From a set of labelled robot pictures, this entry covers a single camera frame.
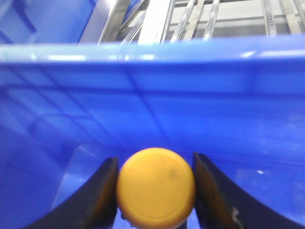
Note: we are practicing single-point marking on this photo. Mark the blue bin at left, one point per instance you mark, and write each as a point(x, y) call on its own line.
point(43, 21)

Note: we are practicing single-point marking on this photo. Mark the yellow push button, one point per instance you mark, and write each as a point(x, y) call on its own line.
point(155, 189)

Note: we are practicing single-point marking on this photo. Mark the metal rack frame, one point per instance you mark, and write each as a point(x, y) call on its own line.
point(159, 21)

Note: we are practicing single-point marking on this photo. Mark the blue source bin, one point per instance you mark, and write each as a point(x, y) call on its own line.
point(64, 108)

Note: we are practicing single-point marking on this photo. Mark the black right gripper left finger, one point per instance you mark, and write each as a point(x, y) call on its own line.
point(92, 206)

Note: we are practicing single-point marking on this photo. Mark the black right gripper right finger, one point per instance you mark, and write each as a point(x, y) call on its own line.
point(222, 204)

